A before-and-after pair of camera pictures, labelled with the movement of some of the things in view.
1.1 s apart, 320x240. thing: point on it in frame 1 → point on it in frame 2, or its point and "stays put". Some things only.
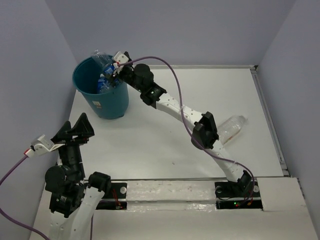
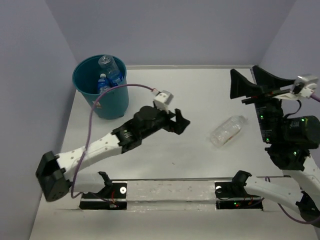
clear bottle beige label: x=229 y=128 stays put
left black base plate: x=116 y=199 stays put
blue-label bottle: x=103 y=84 stays put
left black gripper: x=65 y=135 → x=180 y=122
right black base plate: x=236 y=195 stays put
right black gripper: x=117 y=76 → x=265 y=81
